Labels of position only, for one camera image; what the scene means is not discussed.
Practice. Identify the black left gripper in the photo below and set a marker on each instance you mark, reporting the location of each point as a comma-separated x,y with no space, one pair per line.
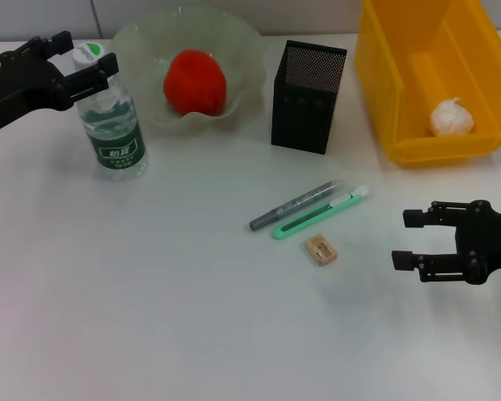
25,83

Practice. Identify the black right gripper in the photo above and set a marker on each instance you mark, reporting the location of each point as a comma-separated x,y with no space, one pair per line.
488,242

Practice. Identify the green label water bottle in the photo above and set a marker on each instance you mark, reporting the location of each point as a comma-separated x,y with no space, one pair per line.
117,146

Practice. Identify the mint green utility knife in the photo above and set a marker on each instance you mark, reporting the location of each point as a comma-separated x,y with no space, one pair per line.
317,215

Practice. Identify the white paper ball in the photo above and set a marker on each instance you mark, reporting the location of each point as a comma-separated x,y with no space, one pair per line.
451,117

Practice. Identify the tan eraser block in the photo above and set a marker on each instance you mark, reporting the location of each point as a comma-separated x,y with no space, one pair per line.
321,250

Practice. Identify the red-orange fruit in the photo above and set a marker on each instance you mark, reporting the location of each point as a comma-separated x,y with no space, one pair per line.
194,81

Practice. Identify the grey marker pen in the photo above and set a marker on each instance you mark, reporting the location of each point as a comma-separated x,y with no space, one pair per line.
296,202

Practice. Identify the black mesh pen holder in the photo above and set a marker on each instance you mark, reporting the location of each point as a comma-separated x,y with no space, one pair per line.
309,104

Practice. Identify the clear wavy glass bowl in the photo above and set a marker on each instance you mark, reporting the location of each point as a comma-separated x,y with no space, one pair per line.
234,54

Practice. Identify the yellow plastic bin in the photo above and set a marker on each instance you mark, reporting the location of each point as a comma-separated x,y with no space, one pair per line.
384,83

